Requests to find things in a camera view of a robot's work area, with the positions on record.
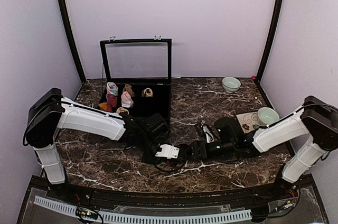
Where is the black frame post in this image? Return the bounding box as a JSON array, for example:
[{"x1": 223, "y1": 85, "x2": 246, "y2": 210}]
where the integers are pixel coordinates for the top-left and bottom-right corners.
[
  {"x1": 255, "y1": 0, "x2": 283, "y2": 84},
  {"x1": 58, "y1": 0, "x2": 86, "y2": 84}
]

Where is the white slotted cable duct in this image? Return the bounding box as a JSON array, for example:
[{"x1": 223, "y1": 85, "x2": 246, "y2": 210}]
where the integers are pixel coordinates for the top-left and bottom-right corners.
[{"x1": 33, "y1": 195, "x2": 252, "y2": 224}]

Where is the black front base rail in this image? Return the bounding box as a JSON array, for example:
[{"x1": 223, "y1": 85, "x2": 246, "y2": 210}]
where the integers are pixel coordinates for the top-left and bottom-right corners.
[{"x1": 28, "y1": 175, "x2": 293, "y2": 208}]

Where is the orange rolled sock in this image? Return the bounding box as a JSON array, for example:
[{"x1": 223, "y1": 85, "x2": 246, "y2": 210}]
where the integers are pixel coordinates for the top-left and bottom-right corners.
[{"x1": 98, "y1": 102, "x2": 108, "y2": 111}]

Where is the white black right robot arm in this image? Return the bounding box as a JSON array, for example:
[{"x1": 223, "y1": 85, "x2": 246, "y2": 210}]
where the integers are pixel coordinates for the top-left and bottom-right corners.
[{"x1": 186, "y1": 96, "x2": 337, "y2": 200}]

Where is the square floral plate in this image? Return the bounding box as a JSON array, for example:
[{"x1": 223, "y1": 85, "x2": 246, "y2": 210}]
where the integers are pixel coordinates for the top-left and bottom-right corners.
[{"x1": 236, "y1": 111, "x2": 260, "y2": 134}]

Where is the pale green bowl on plate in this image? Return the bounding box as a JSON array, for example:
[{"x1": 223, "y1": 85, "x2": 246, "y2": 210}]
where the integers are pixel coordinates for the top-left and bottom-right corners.
[{"x1": 257, "y1": 107, "x2": 280, "y2": 126}]

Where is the beige rolled sock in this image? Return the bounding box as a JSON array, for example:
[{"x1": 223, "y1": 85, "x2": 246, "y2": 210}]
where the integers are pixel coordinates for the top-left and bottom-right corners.
[{"x1": 116, "y1": 107, "x2": 129, "y2": 115}]

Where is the black box with glass lid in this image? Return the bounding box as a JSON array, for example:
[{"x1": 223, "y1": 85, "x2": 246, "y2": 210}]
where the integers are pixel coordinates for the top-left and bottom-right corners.
[{"x1": 99, "y1": 36, "x2": 172, "y2": 123}]

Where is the small circuit board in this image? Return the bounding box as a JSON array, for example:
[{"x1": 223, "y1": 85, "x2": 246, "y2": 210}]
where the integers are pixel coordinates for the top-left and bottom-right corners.
[
  {"x1": 276, "y1": 200, "x2": 296, "y2": 211},
  {"x1": 75, "y1": 207, "x2": 99, "y2": 221}
]

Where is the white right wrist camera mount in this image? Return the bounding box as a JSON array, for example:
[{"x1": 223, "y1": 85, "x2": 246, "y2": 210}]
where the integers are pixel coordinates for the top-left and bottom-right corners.
[{"x1": 202, "y1": 124, "x2": 214, "y2": 143}]

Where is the pink white rolled sock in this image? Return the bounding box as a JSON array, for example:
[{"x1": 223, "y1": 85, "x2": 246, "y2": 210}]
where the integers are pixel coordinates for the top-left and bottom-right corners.
[{"x1": 121, "y1": 91, "x2": 134, "y2": 108}]

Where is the brown rolled sock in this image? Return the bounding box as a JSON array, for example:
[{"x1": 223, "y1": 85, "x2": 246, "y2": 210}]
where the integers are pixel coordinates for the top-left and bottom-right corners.
[{"x1": 123, "y1": 84, "x2": 136, "y2": 97}]

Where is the black right frame post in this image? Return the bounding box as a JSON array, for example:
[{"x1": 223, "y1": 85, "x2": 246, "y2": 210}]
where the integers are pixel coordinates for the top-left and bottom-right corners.
[{"x1": 255, "y1": 0, "x2": 283, "y2": 84}]

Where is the striped beige maroon sock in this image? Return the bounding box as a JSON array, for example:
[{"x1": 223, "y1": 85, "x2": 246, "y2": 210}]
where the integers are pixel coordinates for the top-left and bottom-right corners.
[{"x1": 142, "y1": 88, "x2": 153, "y2": 98}]

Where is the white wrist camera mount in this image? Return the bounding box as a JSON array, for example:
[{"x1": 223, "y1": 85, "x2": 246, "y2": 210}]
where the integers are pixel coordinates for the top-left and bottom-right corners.
[
  {"x1": 155, "y1": 144, "x2": 180, "y2": 159},
  {"x1": 202, "y1": 124, "x2": 214, "y2": 143}
]

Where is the small circuit board right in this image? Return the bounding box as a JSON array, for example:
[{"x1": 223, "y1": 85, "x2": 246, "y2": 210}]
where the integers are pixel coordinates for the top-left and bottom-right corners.
[{"x1": 276, "y1": 200, "x2": 296, "y2": 211}]

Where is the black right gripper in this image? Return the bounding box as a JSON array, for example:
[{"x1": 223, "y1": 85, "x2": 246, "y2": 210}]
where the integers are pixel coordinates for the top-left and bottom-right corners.
[{"x1": 181, "y1": 139, "x2": 236, "y2": 161}]

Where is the multicolour rolled sock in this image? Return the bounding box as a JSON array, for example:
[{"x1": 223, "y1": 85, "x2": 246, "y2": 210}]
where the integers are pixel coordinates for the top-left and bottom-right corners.
[{"x1": 106, "y1": 82, "x2": 118, "y2": 96}]

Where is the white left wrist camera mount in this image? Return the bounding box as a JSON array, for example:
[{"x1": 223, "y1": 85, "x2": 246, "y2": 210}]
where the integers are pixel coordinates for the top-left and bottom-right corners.
[{"x1": 155, "y1": 144, "x2": 180, "y2": 159}]

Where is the black left frame post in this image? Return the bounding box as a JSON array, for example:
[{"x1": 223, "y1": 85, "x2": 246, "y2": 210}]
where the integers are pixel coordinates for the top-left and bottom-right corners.
[{"x1": 58, "y1": 0, "x2": 86, "y2": 84}]

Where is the small circuit board left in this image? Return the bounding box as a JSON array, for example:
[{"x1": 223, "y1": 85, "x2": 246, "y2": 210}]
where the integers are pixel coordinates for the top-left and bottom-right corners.
[{"x1": 75, "y1": 207, "x2": 99, "y2": 221}]

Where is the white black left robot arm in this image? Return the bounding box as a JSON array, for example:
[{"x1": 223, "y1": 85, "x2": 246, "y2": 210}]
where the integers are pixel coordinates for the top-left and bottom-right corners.
[{"x1": 23, "y1": 88, "x2": 187, "y2": 201}]

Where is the magenta rolled sock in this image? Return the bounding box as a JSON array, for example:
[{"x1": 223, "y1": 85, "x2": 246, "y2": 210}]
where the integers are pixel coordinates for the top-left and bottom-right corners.
[{"x1": 106, "y1": 94, "x2": 118, "y2": 108}]

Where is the pale green bowl at back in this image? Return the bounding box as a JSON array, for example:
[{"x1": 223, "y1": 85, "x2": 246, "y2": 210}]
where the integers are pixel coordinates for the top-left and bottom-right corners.
[{"x1": 222, "y1": 77, "x2": 241, "y2": 93}]

